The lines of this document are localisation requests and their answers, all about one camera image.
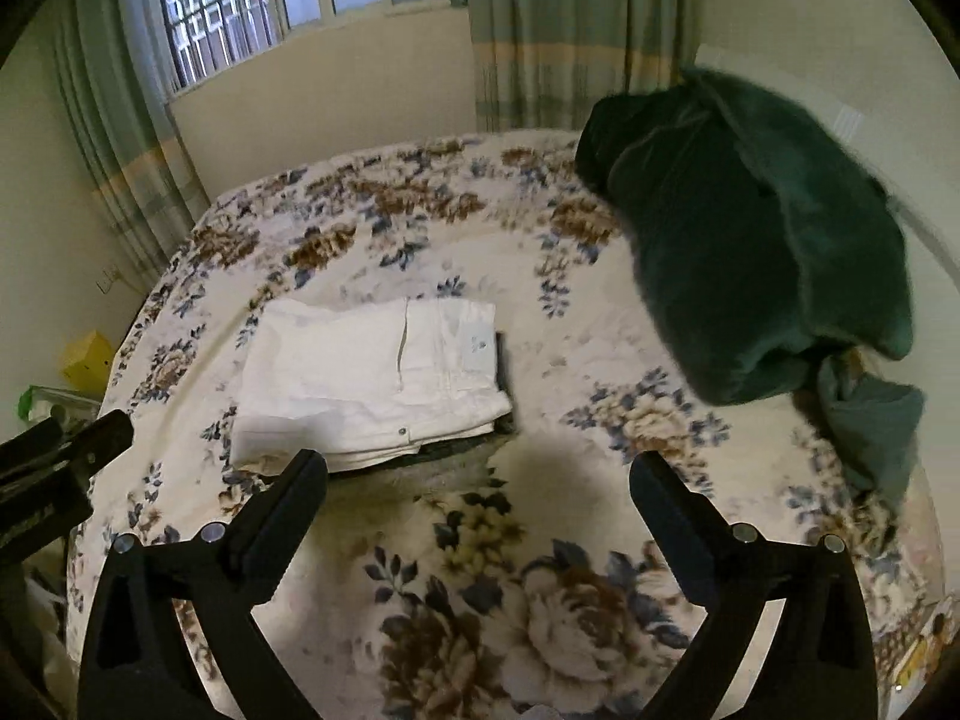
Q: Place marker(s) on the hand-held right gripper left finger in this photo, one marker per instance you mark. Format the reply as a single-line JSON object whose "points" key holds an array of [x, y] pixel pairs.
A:
{"points": [[270, 555]]}

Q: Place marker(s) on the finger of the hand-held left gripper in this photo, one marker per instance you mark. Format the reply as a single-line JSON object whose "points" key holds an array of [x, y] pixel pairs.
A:
{"points": [[105, 439], [30, 444]]}

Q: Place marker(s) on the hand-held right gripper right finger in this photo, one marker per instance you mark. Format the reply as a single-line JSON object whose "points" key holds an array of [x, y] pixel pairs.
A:
{"points": [[667, 532]]}

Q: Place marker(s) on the white pants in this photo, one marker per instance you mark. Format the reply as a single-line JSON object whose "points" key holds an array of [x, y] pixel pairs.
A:
{"points": [[337, 367]]}

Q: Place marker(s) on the folded grey pants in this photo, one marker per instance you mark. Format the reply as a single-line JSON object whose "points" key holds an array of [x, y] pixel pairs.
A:
{"points": [[457, 456]]}

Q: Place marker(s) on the green and white packet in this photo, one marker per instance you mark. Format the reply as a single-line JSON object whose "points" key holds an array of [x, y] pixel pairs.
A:
{"points": [[49, 401]]}

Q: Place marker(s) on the yellow box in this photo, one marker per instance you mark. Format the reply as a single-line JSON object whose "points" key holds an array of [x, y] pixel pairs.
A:
{"points": [[88, 360]]}

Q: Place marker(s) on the bed with floral sheet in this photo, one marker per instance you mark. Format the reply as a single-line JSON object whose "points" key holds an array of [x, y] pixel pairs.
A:
{"points": [[465, 562]]}

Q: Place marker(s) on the crumpled blue-grey jeans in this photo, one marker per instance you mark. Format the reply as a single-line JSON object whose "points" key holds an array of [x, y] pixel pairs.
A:
{"points": [[877, 427]]}

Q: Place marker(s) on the dark green blanket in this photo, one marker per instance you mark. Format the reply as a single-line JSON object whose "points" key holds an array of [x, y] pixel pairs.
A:
{"points": [[750, 240]]}

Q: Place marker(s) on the green striped curtain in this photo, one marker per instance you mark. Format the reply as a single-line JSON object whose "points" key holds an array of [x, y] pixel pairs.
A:
{"points": [[120, 127], [570, 37]]}

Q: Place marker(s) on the white headboard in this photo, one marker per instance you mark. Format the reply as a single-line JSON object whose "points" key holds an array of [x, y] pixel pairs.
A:
{"points": [[847, 120]]}

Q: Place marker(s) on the barred window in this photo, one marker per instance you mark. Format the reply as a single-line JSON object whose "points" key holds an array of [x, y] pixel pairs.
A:
{"points": [[247, 0]]}

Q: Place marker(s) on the wall socket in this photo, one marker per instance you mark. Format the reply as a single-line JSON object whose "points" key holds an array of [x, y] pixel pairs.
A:
{"points": [[110, 281]]}

